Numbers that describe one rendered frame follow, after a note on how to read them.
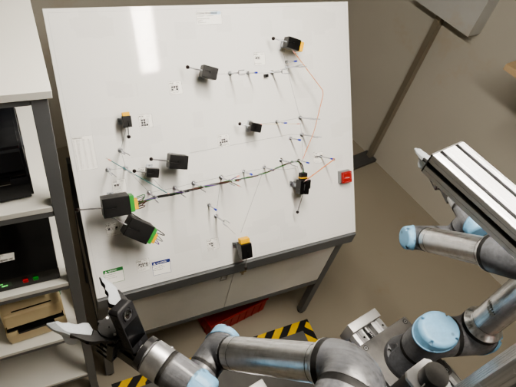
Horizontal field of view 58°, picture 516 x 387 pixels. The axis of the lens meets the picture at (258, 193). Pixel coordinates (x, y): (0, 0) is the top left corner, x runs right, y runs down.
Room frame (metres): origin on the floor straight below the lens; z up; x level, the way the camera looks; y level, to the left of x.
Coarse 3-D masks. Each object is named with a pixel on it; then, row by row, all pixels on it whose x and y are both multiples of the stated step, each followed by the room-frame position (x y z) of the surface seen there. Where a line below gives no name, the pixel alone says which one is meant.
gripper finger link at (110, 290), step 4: (100, 280) 0.50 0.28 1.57; (104, 280) 0.49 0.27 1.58; (104, 284) 0.49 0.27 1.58; (108, 284) 0.49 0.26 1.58; (112, 284) 0.49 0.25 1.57; (104, 288) 0.48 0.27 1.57; (108, 288) 0.48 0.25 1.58; (112, 288) 0.48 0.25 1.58; (116, 288) 0.49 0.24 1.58; (108, 292) 0.47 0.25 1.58; (112, 292) 0.47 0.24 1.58; (116, 292) 0.48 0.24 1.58; (108, 296) 0.46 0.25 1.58; (112, 296) 0.46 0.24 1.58; (116, 296) 0.46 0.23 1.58; (108, 300) 0.45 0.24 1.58; (112, 300) 0.45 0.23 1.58; (116, 300) 0.46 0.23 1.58; (108, 304) 0.45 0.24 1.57; (112, 304) 0.44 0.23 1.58
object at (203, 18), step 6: (198, 12) 1.57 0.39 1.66; (204, 12) 1.59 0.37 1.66; (210, 12) 1.60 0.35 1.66; (216, 12) 1.61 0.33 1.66; (198, 18) 1.56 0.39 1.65; (204, 18) 1.57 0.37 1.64; (210, 18) 1.59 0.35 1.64; (216, 18) 1.60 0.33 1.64; (198, 24) 1.55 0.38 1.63; (204, 24) 1.56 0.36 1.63; (210, 24) 1.58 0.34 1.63; (216, 24) 1.59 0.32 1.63
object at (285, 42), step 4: (288, 36) 1.65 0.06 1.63; (280, 40) 1.64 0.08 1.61; (284, 40) 1.66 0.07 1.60; (288, 40) 1.64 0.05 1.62; (292, 40) 1.65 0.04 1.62; (296, 40) 1.66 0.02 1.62; (300, 40) 1.67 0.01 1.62; (284, 44) 1.65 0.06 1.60; (288, 44) 1.63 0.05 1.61; (292, 44) 1.64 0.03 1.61; (296, 44) 1.65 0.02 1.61; (280, 48) 1.69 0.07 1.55; (284, 48) 1.70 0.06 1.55; (288, 48) 1.64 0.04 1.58; (292, 48) 1.63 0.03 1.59; (296, 48) 1.64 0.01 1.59
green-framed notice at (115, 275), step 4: (116, 268) 0.88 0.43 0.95; (120, 268) 0.89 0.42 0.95; (104, 272) 0.86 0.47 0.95; (108, 272) 0.86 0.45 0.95; (112, 272) 0.87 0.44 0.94; (116, 272) 0.88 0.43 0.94; (120, 272) 0.88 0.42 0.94; (104, 276) 0.85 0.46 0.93; (108, 276) 0.85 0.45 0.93; (112, 276) 0.86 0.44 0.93; (116, 276) 0.86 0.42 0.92; (120, 276) 0.87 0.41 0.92; (124, 276) 0.88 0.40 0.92; (108, 280) 0.84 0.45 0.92; (112, 280) 0.85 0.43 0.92; (116, 280) 0.86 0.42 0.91; (120, 280) 0.86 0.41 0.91
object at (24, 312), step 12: (24, 300) 0.72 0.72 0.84; (36, 300) 0.73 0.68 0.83; (48, 300) 0.75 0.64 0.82; (60, 300) 0.77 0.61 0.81; (0, 312) 0.66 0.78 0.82; (12, 312) 0.67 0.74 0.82; (24, 312) 0.68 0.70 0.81; (36, 312) 0.70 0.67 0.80; (48, 312) 0.72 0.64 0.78; (60, 312) 0.74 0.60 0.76; (12, 324) 0.64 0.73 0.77; (24, 324) 0.66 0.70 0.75; (36, 324) 0.68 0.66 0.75; (12, 336) 0.62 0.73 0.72; (24, 336) 0.64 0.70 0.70
